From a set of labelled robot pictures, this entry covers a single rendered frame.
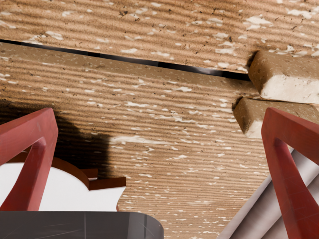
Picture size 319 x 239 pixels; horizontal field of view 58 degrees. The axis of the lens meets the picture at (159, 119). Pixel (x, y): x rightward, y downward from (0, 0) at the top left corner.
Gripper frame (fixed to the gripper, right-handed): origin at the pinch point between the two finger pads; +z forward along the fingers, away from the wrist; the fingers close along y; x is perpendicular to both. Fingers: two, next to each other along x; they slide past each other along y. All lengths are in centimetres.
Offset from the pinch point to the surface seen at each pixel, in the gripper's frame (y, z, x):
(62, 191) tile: 5.8, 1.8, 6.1
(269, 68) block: -6.0, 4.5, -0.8
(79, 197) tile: 5.0, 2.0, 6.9
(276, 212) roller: -14.3, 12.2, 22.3
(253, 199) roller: -10.6, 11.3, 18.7
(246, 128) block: -5.5, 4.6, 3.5
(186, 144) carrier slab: -2.1, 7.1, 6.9
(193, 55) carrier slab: -2.0, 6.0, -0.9
